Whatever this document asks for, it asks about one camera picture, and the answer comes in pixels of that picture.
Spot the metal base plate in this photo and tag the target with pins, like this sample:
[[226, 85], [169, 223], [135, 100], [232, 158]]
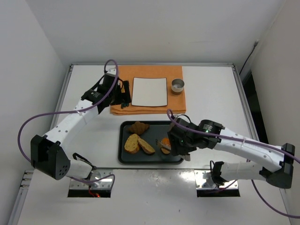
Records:
[[203, 181], [99, 179]]

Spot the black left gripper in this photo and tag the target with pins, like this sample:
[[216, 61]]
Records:
[[126, 93]]

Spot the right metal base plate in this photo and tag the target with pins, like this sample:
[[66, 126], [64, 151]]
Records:
[[203, 181]]

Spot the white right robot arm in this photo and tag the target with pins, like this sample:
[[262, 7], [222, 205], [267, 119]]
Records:
[[269, 163]]

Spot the white square plate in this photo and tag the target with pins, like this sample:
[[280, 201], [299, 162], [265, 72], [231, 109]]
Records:
[[149, 92]]

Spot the bread slice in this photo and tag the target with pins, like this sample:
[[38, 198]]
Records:
[[131, 145], [147, 148]]

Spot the metal tongs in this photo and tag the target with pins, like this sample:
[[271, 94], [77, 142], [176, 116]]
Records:
[[160, 145]]

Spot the right bread slice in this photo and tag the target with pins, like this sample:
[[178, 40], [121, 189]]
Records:
[[147, 148]]

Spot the sesame bread roll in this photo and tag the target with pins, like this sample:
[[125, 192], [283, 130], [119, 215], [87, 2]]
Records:
[[165, 141]]

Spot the left bread slice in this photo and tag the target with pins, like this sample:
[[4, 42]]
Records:
[[131, 145]]

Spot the brown croissant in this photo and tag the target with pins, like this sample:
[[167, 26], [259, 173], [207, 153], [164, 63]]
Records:
[[138, 128]]

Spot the black baking tray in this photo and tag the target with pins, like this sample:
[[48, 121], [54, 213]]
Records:
[[157, 131]]

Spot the metal cup with brown sleeve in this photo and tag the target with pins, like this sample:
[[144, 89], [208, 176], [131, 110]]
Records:
[[177, 86]]

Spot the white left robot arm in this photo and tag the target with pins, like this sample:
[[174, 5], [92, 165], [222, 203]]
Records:
[[48, 151]]

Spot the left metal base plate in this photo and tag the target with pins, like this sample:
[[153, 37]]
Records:
[[99, 179]]

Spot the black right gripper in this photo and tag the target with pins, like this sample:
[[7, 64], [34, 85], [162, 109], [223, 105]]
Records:
[[175, 142]]

